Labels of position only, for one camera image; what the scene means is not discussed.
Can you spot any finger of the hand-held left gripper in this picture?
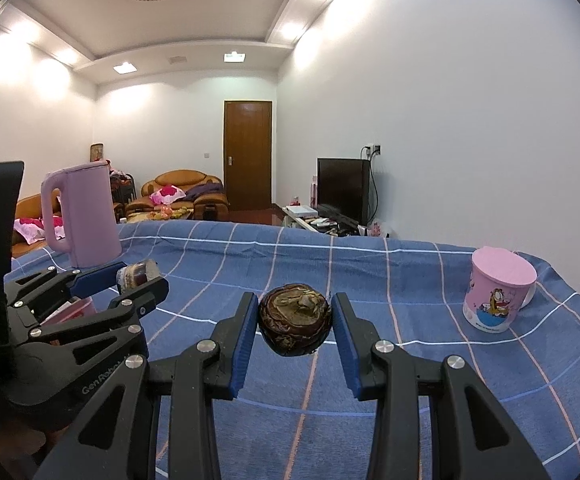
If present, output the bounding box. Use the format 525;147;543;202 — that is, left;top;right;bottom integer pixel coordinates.
26;276;169;367
4;261;128;322

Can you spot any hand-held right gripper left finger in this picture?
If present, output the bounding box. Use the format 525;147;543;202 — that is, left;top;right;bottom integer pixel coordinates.
32;291;261;480

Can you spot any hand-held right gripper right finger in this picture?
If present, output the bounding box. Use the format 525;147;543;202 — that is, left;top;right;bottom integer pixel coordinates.
331;291;553;480

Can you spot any dark sugarcane piece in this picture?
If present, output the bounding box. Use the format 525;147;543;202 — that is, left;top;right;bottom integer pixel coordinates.
116;259;161;292

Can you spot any pink tin box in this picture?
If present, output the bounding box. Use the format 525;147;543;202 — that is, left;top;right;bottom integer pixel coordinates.
42;296;95;348

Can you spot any dark brown water chestnut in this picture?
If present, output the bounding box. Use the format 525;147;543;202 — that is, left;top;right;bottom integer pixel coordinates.
257;283;333;357

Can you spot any pink flowered cushion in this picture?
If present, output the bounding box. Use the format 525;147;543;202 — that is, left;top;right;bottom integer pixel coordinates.
151;186;187;206
14;217;65;246

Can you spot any pink electric kettle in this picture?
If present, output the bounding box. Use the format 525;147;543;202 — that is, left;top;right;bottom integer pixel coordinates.
40;161;122;269

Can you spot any long brown leather sofa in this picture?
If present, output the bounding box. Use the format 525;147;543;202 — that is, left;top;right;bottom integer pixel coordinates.
12;192;65;258

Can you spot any coffee table with snacks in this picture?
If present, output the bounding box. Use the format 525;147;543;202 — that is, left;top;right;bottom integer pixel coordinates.
144;206;195;222

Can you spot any blue plaid tablecloth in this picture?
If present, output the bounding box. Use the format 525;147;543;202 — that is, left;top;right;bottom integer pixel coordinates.
10;220;580;480

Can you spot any purple blanket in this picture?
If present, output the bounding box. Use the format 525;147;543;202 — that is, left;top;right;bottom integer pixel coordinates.
185;182;225;200

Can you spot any small brown leather sofa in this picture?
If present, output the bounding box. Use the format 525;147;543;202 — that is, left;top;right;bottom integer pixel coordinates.
126;170;231;221

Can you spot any white television stand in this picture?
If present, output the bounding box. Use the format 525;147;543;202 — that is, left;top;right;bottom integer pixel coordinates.
282;205;395;238

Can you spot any pink cartoon mug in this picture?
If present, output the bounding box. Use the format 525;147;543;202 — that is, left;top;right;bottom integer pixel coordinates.
462;246;538;333

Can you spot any black television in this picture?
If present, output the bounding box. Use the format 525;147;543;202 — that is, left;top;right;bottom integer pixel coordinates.
317;157;371;226

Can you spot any brown wooden door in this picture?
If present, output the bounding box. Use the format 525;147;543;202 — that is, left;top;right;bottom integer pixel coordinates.
224;100;273;212

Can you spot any black power cable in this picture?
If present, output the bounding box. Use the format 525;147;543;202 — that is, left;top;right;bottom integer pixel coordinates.
361;146;378;233

